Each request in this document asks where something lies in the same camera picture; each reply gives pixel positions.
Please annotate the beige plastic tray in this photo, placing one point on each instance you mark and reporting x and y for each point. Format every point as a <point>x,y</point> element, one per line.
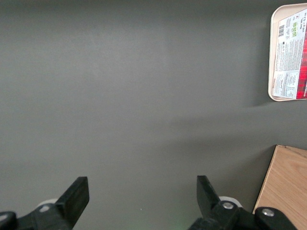
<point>273,48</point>

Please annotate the red tartan shortbread box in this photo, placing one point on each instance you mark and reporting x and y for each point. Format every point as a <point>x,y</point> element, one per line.
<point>290,60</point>

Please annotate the wooden two-drawer cabinet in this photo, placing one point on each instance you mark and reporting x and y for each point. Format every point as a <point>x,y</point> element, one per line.
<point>287,179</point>

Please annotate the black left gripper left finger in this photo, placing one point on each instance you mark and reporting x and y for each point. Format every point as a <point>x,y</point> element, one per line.
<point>74,198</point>

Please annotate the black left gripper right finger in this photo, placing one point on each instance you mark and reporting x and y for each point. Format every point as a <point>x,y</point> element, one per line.
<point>206,196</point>

